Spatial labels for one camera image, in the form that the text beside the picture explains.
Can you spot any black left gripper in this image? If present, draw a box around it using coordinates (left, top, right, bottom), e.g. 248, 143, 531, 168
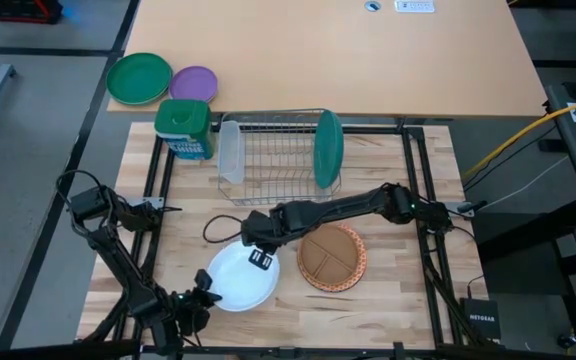
170, 268, 223, 335

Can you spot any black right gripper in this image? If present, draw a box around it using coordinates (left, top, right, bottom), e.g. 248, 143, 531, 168
241, 209, 289, 272

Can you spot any white round plate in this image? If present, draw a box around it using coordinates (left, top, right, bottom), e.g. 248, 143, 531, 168
206, 240, 281, 313

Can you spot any wire dish rack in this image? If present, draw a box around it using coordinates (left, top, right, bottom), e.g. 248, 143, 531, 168
216, 108, 344, 207

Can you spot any orange patterned plate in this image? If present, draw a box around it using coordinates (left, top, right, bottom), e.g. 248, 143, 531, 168
296, 222, 368, 294

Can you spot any teal round plate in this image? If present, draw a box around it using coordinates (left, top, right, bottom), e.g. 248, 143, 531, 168
313, 109, 345, 191

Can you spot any translucent plastic utensil holder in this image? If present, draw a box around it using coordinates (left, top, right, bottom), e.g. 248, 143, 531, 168
217, 119, 246, 185

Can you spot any blue tub with green lid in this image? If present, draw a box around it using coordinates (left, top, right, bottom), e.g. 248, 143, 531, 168
153, 98, 215, 161

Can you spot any purple round plate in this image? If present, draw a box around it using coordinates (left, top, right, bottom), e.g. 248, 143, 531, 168
168, 65, 219, 104

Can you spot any light wood desk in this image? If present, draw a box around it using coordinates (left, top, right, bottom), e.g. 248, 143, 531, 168
106, 0, 548, 119

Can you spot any green round plate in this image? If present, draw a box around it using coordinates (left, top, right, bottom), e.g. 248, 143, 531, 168
105, 52, 174, 107

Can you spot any white desk power outlet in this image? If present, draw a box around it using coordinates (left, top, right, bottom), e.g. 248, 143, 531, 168
393, 0, 435, 14

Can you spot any black and red crate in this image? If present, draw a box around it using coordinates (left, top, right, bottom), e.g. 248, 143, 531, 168
0, 0, 64, 25

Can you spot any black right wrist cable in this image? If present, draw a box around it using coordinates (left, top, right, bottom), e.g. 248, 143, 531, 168
202, 214, 247, 245

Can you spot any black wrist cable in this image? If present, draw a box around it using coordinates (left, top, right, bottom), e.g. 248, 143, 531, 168
55, 169, 105, 211
202, 214, 247, 245

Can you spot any black metal rig frame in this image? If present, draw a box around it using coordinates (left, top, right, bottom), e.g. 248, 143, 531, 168
75, 124, 499, 360

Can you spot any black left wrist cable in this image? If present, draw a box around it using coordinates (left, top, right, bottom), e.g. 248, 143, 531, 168
55, 169, 105, 211

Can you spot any black network switch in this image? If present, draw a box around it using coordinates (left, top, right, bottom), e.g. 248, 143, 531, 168
460, 297, 502, 344

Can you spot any yellow cable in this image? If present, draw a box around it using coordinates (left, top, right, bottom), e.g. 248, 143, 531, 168
465, 91, 576, 176

